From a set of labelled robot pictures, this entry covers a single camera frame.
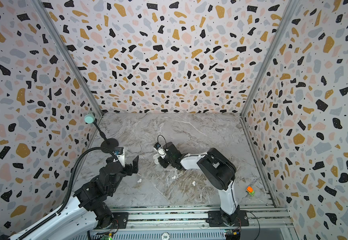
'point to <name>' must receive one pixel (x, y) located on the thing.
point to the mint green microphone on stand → (109, 143)
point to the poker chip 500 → (165, 236)
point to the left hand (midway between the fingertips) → (131, 154)
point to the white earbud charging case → (155, 157)
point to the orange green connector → (250, 191)
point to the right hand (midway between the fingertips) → (159, 154)
